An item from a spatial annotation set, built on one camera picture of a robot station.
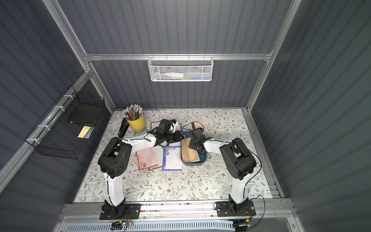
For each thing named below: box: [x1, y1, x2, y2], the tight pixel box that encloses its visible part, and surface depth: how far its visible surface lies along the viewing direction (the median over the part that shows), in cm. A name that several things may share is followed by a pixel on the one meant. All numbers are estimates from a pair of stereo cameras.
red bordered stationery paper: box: [135, 146, 159, 171], surface depth 93 cm
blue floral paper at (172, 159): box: [161, 140, 183, 172], surface depth 93 cm
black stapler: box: [117, 117, 130, 139], surface depth 107 cm
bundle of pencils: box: [122, 103, 143, 121], surface depth 98 cm
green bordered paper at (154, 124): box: [150, 120, 161, 131], surface depth 114 cm
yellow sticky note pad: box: [77, 125, 92, 139], surface depth 77 cm
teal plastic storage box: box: [180, 130, 208, 167], surface depth 91 cm
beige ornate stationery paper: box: [181, 137, 200, 163], surface depth 95 cm
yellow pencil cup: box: [125, 113, 146, 131], surface depth 103 cm
